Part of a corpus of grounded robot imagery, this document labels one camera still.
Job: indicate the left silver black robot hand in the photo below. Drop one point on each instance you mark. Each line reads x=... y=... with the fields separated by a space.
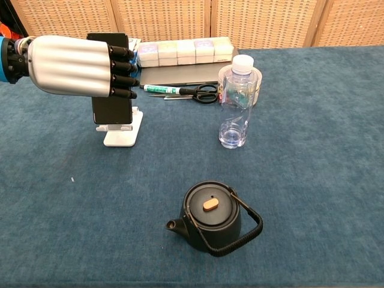
x=69 y=66

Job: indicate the black smartphone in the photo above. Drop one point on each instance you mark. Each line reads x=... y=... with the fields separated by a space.
x=112 y=111

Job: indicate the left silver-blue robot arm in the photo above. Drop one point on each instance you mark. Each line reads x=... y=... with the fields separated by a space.
x=15 y=60

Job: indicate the black tripod stand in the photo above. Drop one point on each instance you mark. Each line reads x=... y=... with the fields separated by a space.
x=4 y=12

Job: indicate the white phone stand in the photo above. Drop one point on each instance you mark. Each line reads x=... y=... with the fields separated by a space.
x=120 y=139

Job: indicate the orange round object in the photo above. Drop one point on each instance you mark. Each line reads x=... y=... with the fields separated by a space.
x=14 y=31

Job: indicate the blue cardboard box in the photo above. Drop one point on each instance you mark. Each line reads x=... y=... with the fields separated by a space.
x=136 y=58

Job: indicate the binder clip blister pack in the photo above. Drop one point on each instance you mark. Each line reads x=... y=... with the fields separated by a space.
x=135 y=45

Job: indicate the tissue pack purple print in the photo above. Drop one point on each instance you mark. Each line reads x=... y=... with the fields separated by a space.
x=148 y=54
x=205 y=51

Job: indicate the white green marker pen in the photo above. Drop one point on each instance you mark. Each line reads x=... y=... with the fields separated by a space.
x=162 y=89

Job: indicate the tissue pack green print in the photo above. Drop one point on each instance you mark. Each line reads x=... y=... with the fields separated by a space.
x=168 y=53
x=223 y=49

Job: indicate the silver tweezers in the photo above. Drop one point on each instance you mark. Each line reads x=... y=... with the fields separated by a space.
x=174 y=97

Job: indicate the grey closed laptop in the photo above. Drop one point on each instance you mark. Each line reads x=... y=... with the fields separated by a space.
x=180 y=75

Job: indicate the plain white tissue pack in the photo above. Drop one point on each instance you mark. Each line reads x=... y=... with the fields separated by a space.
x=186 y=52

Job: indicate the clear plastic water bottle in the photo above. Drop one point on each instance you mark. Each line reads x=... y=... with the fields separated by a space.
x=235 y=120

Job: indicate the wicker folding screen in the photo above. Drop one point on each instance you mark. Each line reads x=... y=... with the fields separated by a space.
x=240 y=21

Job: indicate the clear jar with white lid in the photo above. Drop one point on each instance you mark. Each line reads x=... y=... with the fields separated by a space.
x=258 y=87

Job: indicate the blue carpet table cover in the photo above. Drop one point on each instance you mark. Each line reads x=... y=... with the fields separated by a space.
x=300 y=165

